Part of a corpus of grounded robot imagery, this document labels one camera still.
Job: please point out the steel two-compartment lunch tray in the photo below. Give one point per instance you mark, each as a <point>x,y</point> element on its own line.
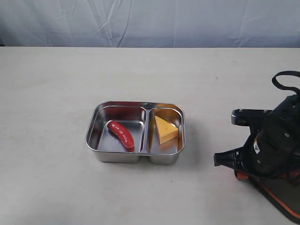
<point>139,118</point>

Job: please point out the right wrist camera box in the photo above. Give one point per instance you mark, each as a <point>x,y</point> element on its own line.
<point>252,118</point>

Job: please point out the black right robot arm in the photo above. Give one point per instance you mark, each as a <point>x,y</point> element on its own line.
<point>289,107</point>

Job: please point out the white wrinkled backdrop cloth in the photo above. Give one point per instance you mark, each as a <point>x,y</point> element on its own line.
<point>150,23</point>

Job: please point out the yellow cheese wedge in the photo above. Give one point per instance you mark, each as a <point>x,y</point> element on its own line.
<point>166,131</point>

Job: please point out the black lid with orange seal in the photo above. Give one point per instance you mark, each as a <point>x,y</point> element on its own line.
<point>283,193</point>

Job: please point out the red sausage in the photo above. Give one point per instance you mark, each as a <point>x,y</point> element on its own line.
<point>122,133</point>

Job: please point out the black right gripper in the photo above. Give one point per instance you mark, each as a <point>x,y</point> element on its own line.
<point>268,153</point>

